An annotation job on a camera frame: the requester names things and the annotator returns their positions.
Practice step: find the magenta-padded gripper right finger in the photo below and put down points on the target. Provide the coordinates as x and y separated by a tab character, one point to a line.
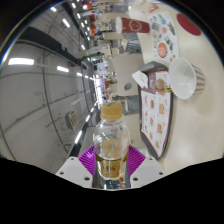
136	161

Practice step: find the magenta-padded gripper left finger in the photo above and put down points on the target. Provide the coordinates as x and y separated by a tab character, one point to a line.
85	161

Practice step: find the clear yellow-capped drink bottle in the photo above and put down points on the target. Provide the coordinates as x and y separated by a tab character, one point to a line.
111	143

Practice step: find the ceiling air conditioner unit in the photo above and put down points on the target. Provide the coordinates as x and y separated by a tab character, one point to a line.
71	120

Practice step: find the dark brown food tray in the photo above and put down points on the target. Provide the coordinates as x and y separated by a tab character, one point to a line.
150	78

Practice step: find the white ribbed paper cup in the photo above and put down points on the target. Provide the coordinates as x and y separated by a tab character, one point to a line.
181	78

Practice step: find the group of beige chairs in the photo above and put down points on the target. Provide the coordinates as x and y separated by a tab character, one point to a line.
106	46

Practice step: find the group of ceiling lights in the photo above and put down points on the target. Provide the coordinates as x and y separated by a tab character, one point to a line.
20	61

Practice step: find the flat round red coaster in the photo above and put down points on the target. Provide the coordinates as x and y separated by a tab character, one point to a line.
188	24

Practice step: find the red sauce packet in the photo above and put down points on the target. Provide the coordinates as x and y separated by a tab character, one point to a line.
153	8

